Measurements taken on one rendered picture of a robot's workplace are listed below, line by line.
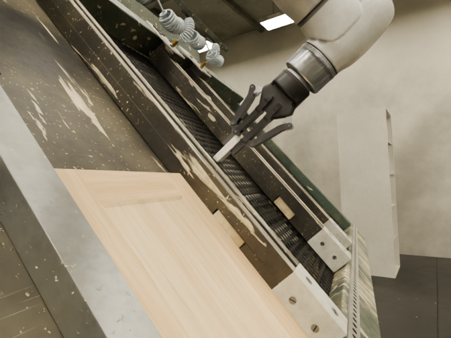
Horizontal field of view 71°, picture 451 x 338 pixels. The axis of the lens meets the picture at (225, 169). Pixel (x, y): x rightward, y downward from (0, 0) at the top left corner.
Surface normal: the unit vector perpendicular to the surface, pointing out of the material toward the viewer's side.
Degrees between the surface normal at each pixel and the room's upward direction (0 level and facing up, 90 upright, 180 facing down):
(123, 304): 50
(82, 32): 90
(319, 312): 90
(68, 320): 90
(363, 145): 90
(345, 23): 107
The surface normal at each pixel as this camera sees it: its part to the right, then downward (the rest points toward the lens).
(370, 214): -0.55, -0.02
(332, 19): -0.18, 0.31
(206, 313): 0.69, -0.68
